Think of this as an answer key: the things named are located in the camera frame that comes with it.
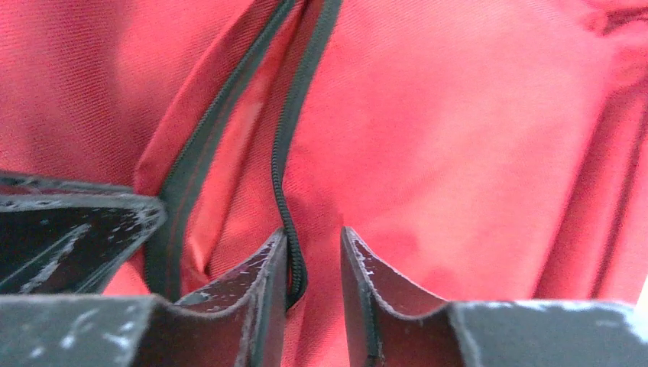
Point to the red backpack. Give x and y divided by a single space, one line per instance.
486 150

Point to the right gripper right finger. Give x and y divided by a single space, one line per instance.
392 321

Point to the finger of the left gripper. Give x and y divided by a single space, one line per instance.
66 236

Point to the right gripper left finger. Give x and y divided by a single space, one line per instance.
237 320

